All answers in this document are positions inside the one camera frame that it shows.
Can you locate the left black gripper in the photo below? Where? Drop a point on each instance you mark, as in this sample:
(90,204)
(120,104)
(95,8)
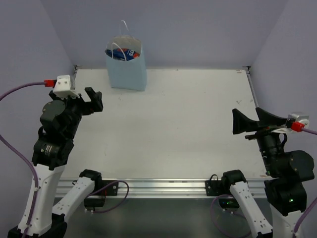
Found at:
(80,104)

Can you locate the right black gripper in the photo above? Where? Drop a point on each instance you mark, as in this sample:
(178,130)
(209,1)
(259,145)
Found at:
(242,123)

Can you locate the light blue paper bag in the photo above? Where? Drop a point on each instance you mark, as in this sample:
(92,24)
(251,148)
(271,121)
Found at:
(130,75)

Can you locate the blue red snack packet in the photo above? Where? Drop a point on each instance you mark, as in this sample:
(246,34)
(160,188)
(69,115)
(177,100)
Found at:
(122,54)

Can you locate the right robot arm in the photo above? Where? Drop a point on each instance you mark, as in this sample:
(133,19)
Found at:
(287,171)

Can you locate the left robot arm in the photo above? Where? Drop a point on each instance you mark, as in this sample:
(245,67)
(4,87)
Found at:
(43,218)

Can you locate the right base control box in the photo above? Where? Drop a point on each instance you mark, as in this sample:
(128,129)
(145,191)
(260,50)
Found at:
(228,203)

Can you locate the base control box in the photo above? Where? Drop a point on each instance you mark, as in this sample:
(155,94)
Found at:
(93,203)
(228,203)

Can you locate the left base control box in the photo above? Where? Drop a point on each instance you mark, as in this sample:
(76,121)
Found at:
(93,203)

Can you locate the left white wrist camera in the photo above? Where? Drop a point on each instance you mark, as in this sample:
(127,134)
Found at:
(65,84)

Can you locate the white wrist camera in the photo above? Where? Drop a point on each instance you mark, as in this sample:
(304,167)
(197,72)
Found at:
(295,122)
(65,84)

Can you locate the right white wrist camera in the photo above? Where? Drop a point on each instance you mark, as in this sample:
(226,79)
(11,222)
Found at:
(295,122)

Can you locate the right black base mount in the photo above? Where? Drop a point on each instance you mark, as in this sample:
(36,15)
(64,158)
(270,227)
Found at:
(214,186)

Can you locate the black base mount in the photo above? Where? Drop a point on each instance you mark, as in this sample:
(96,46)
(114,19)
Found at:
(214,186)
(105,188)

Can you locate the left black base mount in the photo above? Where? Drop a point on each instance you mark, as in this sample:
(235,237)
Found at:
(105,188)

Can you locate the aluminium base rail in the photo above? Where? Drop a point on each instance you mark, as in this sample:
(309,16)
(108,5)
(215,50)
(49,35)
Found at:
(163,188)

